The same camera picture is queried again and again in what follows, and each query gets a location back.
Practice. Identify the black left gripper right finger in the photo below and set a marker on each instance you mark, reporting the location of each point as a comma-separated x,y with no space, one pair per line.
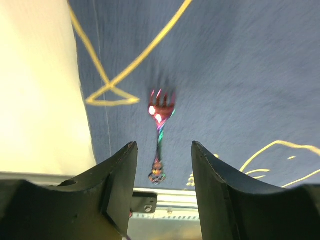
234,206

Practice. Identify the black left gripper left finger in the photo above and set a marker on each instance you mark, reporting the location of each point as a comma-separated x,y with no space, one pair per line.
94,205

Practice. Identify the purple fork with patterned handle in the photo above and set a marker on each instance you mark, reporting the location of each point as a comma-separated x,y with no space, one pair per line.
161,107

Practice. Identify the blue cloth placemat with fish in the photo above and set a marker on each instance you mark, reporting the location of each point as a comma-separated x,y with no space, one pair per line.
245,74

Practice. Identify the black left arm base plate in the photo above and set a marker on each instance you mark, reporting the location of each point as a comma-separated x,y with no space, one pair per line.
144,202

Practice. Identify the perforated grey cable duct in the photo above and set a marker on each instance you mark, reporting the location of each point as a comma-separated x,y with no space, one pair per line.
168,215

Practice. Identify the aluminium front rail frame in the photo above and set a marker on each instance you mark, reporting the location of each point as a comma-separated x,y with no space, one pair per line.
166,198

